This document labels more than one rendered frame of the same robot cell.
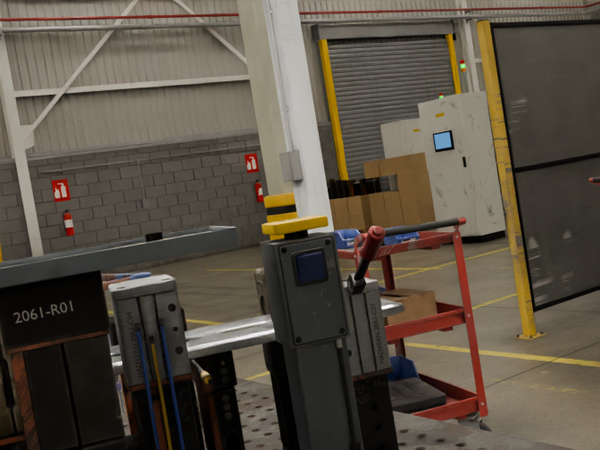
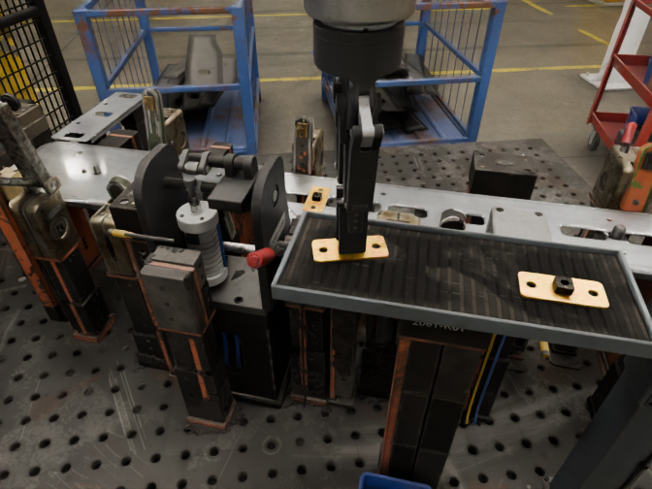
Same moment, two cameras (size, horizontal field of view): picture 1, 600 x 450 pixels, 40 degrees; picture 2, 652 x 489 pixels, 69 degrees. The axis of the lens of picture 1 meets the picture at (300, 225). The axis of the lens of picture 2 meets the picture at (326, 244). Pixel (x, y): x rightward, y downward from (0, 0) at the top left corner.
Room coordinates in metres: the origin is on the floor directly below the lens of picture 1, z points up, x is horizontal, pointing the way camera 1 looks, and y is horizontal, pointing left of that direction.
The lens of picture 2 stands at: (0.42, 0.20, 1.51)
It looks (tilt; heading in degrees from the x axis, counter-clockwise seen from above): 39 degrees down; 27
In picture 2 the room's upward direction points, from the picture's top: straight up
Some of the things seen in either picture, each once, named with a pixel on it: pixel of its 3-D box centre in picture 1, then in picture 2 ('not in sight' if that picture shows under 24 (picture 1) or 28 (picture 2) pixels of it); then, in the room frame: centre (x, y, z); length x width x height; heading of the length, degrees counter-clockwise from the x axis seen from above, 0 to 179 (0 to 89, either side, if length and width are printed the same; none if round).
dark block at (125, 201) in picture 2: not in sight; (165, 294); (0.82, 0.73, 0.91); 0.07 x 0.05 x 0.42; 15
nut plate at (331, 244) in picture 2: not in sight; (349, 245); (0.80, 0.37, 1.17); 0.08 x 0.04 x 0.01; 124
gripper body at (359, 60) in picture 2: not in sight; (356, 74); (0.80, 0.37, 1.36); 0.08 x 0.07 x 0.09; 34
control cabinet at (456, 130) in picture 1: (458, 154); not in sight; (11.34, -2.32, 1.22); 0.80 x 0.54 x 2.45; 35
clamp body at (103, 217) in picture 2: not in sight; (142, 290); (0.82, 0.80, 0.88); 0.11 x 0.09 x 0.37; 15
